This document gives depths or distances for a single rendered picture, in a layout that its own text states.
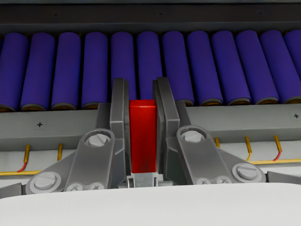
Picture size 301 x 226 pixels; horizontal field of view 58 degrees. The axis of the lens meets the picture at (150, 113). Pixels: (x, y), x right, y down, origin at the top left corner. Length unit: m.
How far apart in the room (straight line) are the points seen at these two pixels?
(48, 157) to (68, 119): 0.03
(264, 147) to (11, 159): 0.17
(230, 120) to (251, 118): 0.01
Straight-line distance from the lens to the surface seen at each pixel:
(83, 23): 0.23
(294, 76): 0.23
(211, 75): 0.20
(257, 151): 0.21
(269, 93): 0.21
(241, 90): 0.20
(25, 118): 0.19
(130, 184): 0.16
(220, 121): 0.18
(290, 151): 0.22
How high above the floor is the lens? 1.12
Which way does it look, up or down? 42 degrees down
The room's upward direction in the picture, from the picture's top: 2 degrees clockwise
